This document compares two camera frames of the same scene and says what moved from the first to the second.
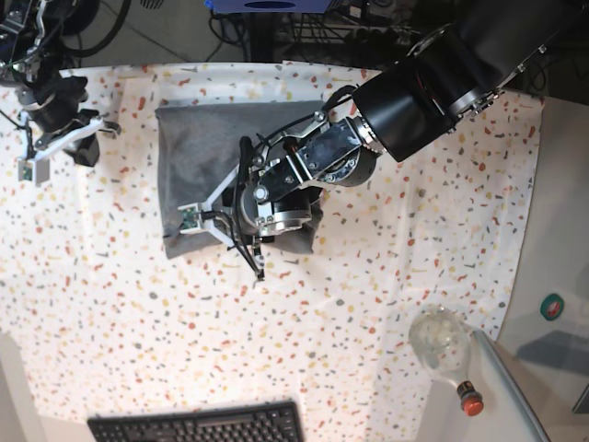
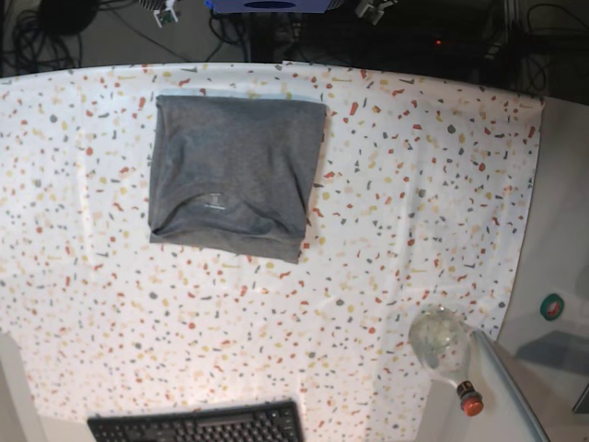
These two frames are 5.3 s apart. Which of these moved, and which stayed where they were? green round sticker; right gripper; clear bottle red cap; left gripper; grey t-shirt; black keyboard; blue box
Moved: left gripper; grey t-shirt; right gripper
Stayed: green round sticker; clear bottle red cap; black keyboard; blue box
